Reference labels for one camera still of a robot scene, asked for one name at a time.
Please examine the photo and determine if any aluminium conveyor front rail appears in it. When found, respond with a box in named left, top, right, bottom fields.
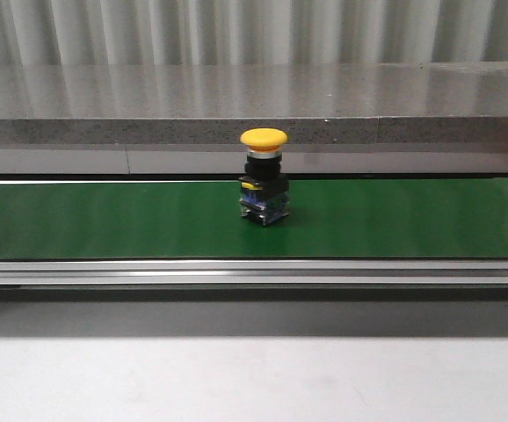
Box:
left=0, top=258, right=508, bottom=302

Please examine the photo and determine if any grey stone counter slab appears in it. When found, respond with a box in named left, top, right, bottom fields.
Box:
left=0, top=62, right=508, bottom=175

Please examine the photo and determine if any yellow mushroom push button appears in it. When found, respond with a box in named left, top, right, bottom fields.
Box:
left=239, top=127, right=290, bottom=227

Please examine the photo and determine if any green conveyor belt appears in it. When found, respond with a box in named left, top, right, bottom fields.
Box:
left=0, top=178, right=508, bottom=260

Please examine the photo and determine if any white pleated curtain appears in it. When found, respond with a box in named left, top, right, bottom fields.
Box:
left=0, top=1, right=508, bottom=65

